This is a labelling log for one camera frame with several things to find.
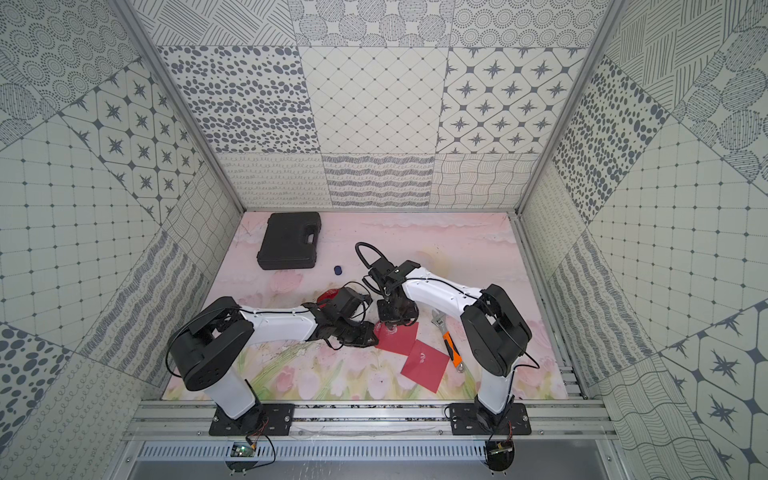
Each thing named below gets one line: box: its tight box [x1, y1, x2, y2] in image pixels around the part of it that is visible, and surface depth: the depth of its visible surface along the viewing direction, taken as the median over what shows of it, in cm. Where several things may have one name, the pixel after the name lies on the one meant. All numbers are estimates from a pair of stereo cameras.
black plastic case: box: [256, 212, 322, 270], surface depth 107 cm
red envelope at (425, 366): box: [400, 339, 450, 394], surface depth 85 cm
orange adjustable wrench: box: [431, 309, 463, 373], surface depth 88 cm
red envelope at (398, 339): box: [374, 320, 419, 356], surface depth 90 cm
